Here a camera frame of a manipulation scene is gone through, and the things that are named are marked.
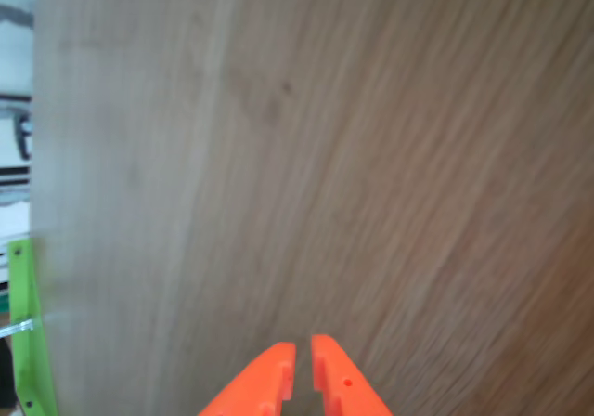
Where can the lime green plastic bracket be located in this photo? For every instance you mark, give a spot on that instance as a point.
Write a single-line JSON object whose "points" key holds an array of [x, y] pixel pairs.
{"points": [[30, 318]]}

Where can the silver metal bolt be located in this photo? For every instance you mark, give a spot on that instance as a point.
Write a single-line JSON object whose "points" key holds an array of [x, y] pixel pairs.
{"points": [[18, 328]]}

